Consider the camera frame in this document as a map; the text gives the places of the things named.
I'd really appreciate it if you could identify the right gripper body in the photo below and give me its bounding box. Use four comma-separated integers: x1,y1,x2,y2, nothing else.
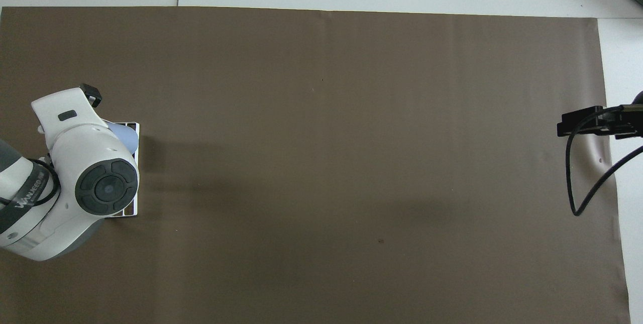
603,90,643,140

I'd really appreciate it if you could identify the white cup holder rack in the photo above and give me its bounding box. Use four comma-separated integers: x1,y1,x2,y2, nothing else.
103,121,141,220

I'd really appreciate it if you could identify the light blue cup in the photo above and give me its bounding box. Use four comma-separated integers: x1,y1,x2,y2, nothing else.
108,121,139,155

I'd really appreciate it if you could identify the black cable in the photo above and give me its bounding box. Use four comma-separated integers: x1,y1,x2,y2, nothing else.
28,157,62,208
565,104,643,217

